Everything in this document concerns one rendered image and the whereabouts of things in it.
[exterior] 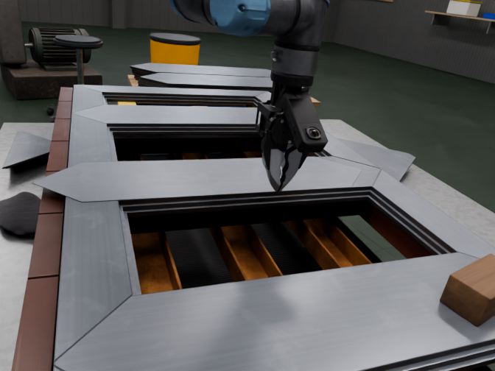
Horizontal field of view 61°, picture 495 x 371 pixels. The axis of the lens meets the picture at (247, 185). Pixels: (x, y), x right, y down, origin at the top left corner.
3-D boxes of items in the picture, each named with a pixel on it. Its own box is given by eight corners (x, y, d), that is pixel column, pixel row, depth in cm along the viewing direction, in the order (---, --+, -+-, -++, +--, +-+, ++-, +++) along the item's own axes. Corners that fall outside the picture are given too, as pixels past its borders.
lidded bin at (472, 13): (477, 17, 829) (482, 2, 817) (465, 15, 809) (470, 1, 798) (457, 14, 865) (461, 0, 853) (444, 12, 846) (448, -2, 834)
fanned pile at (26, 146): (60, 132, 149) (60, 121, 147) (54, 179, 116) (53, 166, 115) (21, 132, 145) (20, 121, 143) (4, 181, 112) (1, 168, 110)
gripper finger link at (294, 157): (282, 179, 83) (289, 135, 79) (295, 193, 78) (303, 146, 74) (268, 179, 82) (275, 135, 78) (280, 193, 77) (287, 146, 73)
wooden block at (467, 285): (479, 277, 68) (490, 252, 66) (517, 299, 64) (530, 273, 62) (438, 301, 61) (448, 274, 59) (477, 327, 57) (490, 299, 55)
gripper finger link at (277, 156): (268, 179, 82) (275, 135, 78) (280, 193, 77) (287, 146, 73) (253, 180, 81) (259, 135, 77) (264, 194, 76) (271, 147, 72)
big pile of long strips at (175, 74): (283, 81, 220) (286, 70, 218) (320, 102, 187) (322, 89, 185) (127, 74, 193) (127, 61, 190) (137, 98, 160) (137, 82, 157)
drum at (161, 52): (185, 107, 438) (189, 34, 407) (203, 121, 403) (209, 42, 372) (142, 108, 416) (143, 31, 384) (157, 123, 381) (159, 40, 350)
